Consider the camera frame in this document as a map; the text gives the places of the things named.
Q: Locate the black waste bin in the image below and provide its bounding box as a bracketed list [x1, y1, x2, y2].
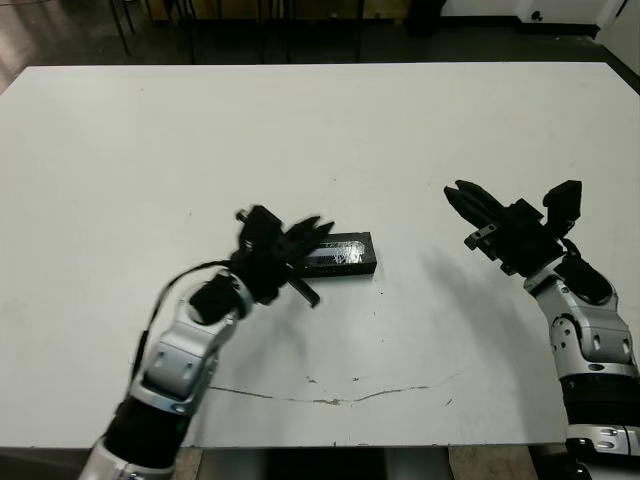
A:
[405, 0, 444, 37]

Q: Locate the black box lid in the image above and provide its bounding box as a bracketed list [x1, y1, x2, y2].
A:
[294, 230, 377, 279]

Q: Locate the robot lower body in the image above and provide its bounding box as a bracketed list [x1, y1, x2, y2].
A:
[199, 447, 451, 480]

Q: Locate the white door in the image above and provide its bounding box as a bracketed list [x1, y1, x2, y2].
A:
[597, 0, 634, 46]

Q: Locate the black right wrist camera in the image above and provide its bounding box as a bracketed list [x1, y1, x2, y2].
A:
[542, 179, 584, 236]

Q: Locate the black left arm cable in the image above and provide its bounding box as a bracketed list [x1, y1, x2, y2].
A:
[132, 257, 236, 377]

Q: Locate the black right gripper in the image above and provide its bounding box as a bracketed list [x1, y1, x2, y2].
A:
[443, 178, 569, 280]

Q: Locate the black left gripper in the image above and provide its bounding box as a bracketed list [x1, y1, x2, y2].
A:
[234, 203, 336, 308]

